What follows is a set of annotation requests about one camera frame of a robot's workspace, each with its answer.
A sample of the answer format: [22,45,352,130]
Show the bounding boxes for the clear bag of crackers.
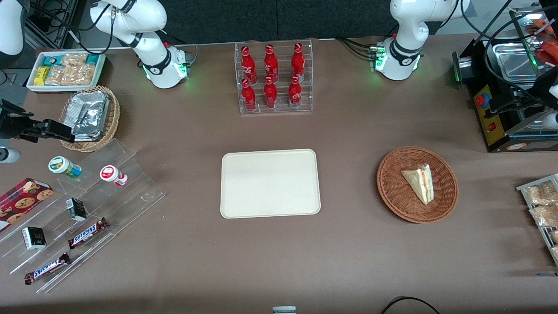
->
[60,53,88,68]
[65,64,96,86]
[45,65,70,86]

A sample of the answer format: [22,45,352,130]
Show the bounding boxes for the red cookie box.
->
[0,177,54,233]

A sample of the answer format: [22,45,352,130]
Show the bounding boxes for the brown round wicker basket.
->
[377,146,459,224]

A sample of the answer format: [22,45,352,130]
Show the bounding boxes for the red sausage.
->
[535,40,558,67]

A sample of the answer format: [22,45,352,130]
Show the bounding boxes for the light wicker basket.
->
[59,85,121,153]

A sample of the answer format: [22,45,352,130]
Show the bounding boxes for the small black box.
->
[22,226,47,251]
[66,197,88,222]

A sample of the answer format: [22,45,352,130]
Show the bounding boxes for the clear acrylic bottle rack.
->
[235,39,314,115]

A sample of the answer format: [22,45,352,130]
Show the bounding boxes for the black food warmer cabinet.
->
[452,7,558,153]

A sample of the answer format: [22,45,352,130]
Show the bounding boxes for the green lid snack cup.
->
[48,156,82,179]

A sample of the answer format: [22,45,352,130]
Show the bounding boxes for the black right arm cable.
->
[26,0,119,55]

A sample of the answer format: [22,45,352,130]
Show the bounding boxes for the steel warmer pan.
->
[492,41,548,83]

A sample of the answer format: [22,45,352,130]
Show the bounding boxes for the clear acrylic stepped display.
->
[0,139,166,294]

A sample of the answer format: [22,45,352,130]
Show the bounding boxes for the grey wire snack rack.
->
[516,173,558,267]

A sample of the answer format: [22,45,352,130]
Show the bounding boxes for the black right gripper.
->
[0,99,75,143]

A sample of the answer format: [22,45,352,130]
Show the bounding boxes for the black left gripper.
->
[492,65,558,115]

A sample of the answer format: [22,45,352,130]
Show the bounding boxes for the red lid snack cup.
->
[100,165,129,187]

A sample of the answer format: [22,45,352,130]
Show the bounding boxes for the silver foil pack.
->
[71,105,109,141]
[69,91,110,115]

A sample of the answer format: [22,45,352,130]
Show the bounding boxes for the triangular sandwich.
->
[401,164,435,205]

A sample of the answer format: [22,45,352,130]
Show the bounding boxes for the beige plastic tray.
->
[220,149,322,219]

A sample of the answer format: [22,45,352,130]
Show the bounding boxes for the orange fried food piece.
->
[527,17,555,36]

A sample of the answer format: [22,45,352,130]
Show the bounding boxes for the brown Snickers bar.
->
[24,252,71,285]
[68,217,109,250]

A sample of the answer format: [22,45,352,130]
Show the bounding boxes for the black looped floor cable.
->
[380,296,441,314]

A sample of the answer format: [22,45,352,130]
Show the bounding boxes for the dark equipment rack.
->
[24,0,82,49]

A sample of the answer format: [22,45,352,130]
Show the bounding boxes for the white rectangular snack tray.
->
[26,51,107,93]

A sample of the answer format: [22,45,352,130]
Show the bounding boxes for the red cola bottle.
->
[264,44,279,82]
[288,75,303,109]
[263,76,278,109]
[241,46,258,84]
[291,42,305,81]
[241,78,257,112]

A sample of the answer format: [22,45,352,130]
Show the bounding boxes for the black left base cables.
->
[335,37,378,60]

